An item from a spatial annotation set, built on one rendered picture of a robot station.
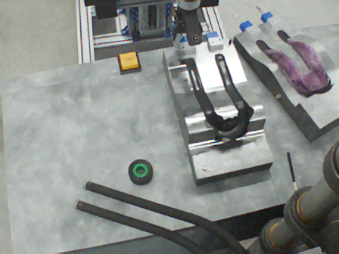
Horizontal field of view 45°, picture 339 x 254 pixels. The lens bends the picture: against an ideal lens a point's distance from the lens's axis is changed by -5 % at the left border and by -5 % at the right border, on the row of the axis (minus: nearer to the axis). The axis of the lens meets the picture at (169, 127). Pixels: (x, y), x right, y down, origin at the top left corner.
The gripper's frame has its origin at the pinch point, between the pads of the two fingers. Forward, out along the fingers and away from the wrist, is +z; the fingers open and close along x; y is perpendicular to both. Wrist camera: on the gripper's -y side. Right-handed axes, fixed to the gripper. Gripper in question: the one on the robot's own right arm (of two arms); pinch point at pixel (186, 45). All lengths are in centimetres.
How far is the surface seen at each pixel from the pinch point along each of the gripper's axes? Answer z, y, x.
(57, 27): 91, 104, 56
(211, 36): 0.6, 2.9, -10.3
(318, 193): -50, -75, -3
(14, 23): 91, 116, 86
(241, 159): 5.0, -44.7, -7.2
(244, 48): 6.2, -0.8, -22.8
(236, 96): 0.8, -23.7, -11.5
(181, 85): 2.6, -14.3, 5.3
